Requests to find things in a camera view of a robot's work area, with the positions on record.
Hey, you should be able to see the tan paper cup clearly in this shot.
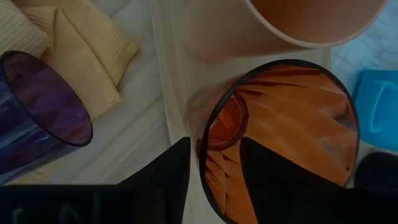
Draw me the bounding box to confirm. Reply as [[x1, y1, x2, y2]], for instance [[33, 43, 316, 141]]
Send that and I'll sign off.
[[182, 0, 389, 62]]

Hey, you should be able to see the black metal wire rack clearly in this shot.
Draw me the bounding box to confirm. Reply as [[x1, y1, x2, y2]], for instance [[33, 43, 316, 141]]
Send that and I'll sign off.
[[149, 0, 333, 224]]

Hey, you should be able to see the orange faceted tumbler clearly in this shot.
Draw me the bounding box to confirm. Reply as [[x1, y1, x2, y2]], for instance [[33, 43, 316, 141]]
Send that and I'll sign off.
[[195, 58, 361, 224]]

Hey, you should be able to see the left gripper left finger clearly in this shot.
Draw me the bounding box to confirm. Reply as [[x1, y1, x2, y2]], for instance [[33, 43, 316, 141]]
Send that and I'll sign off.
[[119, 136, 191, 187]]

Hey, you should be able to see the light blue mug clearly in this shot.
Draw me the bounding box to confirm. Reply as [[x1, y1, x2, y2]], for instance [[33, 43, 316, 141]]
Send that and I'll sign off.
[[353, 70, 398, 153]]

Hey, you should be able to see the white checked towel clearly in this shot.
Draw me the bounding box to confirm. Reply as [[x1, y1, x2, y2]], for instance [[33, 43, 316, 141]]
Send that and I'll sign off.
[[329, 0, 398, 97]]

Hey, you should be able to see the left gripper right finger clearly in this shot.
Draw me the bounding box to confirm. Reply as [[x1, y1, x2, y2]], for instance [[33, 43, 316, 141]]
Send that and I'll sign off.
[[239, 138, 348, 200]]

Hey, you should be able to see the purple faceted tumbler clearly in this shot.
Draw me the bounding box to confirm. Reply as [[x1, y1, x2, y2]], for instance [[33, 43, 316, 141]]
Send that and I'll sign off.
[[0, 50, 94, 185]]

